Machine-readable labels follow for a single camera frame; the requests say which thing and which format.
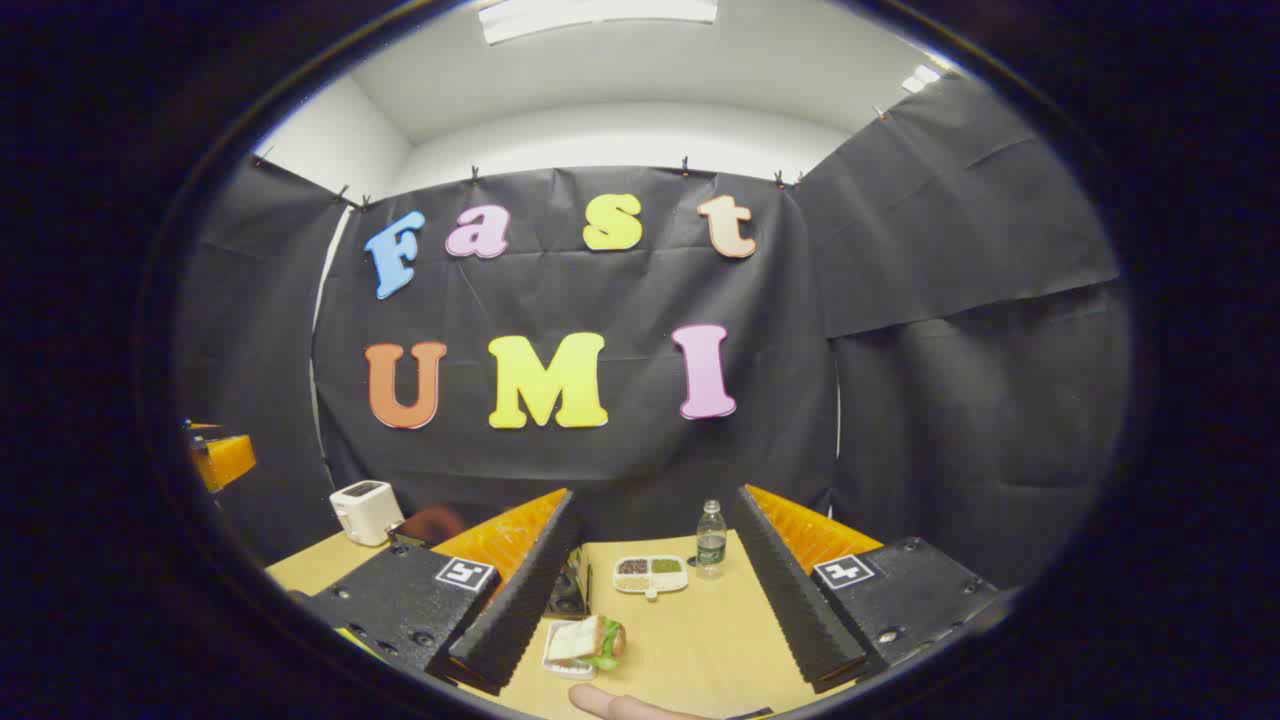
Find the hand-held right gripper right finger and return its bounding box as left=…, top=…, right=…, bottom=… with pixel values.
left=733, top=483, right=1011, bottom=695

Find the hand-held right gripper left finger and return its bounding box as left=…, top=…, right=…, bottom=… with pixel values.
left=290, top=487, right=586, bottom=698

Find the lettuce sandwich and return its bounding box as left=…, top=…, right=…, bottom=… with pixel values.
left=548, top=615, right=628, bottom=671

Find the clear plastic water bottle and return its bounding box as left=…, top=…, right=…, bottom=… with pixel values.
left=696, top=500, right=729, bottom=580

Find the white divided condiment plate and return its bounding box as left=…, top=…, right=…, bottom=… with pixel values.
left=612, top=556, right=690, bottom=601

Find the white toaster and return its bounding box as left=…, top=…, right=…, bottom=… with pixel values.
left=329, top=480, right=406, bottom=547

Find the black backdrop cloth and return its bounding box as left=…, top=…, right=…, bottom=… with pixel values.
left=175, top=75, right=1131, bottom=591

